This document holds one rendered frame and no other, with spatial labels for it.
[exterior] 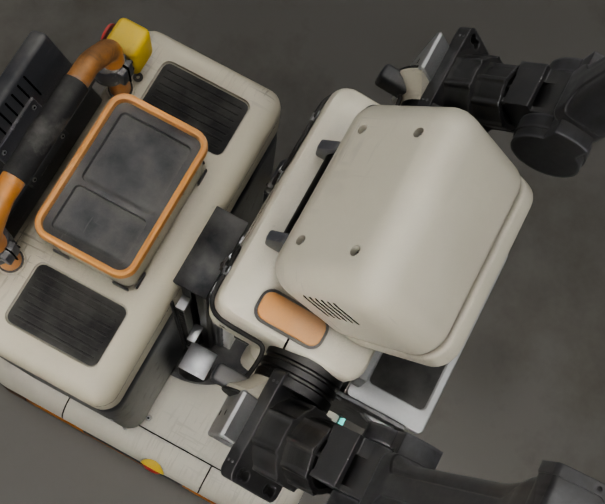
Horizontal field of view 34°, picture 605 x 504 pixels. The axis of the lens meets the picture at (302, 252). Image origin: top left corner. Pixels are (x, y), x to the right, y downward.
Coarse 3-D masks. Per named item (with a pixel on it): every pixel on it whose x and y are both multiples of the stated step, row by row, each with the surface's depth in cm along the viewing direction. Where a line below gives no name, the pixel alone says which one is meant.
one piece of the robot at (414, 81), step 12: (384, 72) 107; (396, 72) 107; (408, 72) 106; (420, 72) 104; (384, 84) 108; (396, 84) 107; (408, 84) 106; (420, 84) 105; (396, 96) 109; (408, 96) 107; (420, 96) 105
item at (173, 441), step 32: (224, 352) 191; (32, 384) 186; (192, 384) 188; (64, 416) 188; (96, 416) 185; (160, 416) 186; (192, 416) 186; (128, 448) 186; (160, 448) 185; (192, 448) 185; (224, 448) 185; (192, 480) 185; (224, 480) 184
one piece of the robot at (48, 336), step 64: (192, 64) 147; (256, 128) 146; (0, 192) 121; (192, 192) 142; (256, 192) 169; (192, 256) 141; (0, 320) 135; (64, 320) 136; (128, 320) 137; (192, 320) 163; (64, 384) 135; (128, 384) 143
